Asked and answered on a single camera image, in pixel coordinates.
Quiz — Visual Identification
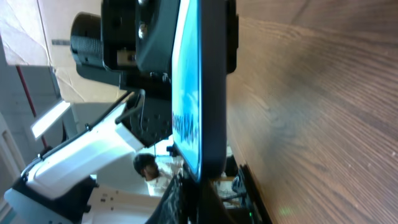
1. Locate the person in white shirt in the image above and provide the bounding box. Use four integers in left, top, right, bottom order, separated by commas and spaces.
133, 153, 183, 197

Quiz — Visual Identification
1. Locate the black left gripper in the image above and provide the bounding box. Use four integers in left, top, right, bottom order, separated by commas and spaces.
101, 0, 180, 146

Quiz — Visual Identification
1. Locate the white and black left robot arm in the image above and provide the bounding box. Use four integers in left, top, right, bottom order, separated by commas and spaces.
4, 0, 239, 223

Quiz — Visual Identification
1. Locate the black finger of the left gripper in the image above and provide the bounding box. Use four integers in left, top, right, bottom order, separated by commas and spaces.
225, 0, 239, 74

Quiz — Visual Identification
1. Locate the smartphone with blue screen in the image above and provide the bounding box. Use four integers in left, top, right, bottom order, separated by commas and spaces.
172, 0, 227, 183

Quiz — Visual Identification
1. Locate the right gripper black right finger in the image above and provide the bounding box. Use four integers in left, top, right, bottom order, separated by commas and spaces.
232, 164, 272, 224

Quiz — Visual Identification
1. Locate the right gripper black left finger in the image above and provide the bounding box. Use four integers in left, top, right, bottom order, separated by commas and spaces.
146, 174, 199, 224

